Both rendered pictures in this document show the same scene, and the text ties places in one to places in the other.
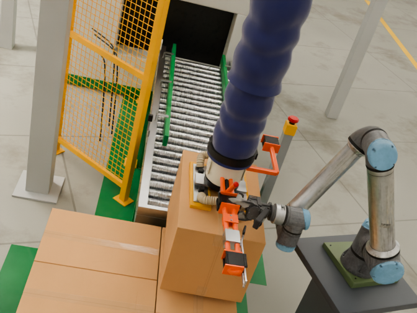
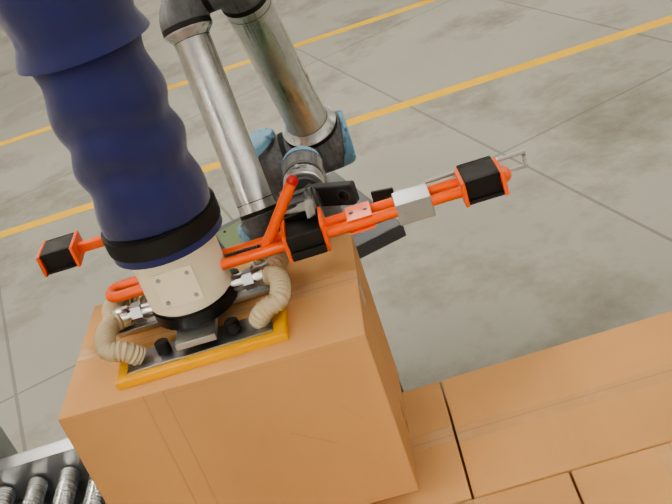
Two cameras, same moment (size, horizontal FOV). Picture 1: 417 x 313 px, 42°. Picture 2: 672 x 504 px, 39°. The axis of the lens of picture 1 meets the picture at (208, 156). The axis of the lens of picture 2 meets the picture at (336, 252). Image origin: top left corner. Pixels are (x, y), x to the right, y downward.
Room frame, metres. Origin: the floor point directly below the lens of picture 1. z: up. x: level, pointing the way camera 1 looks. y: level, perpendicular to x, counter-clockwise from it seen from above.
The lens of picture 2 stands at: (1.42, 1.41, 1.94)
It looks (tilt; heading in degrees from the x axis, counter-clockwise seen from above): 28 degrees down; 286
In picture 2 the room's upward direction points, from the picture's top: 20 degrees counter-clockwise
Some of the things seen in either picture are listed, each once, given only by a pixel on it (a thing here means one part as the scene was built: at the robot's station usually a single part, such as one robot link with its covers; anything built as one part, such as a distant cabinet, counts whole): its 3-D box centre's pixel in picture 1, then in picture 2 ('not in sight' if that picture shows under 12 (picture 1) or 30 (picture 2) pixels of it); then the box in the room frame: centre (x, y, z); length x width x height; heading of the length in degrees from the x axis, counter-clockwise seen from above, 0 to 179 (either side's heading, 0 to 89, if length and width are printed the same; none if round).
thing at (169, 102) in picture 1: (165, 86); not in sight; (3.88, 0.48, 0.60); 1.60 x 0.11 x 0.09; 10
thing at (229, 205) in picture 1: (228, 203); (305, 234); (1.91, -0.14, 1.13); 0.10 x 0.08 x 0.06; 101
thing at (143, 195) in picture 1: (152, 117); not in sight; (3.52, 0.48, 0.50); 2.31 x 0.05 x 0.19; 10
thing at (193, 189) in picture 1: (200, 182); (200, 341); (2.14, 0.00, 1.03); 0.34 x 0.10 x 0.05; 11
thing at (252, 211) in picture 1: (259, 208); (302, 204); (1.94, -0.28, 1.12); 0.12 x 0.09 x 0.08; 100
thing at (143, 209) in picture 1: (198, 219); not in sight; (2.42, -0.05, 0.58); 0.70 x 0.03 x 0.06; 100
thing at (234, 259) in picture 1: (232, 263); (481, 182); (1.57, -0.20, 1.12); 0.08 x 0.07 x 0.05; 11
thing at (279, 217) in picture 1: (277, 213); (303, 186); (1.94, -0.36, 1.12); 0.09 x 0.05 x 0.10; 10
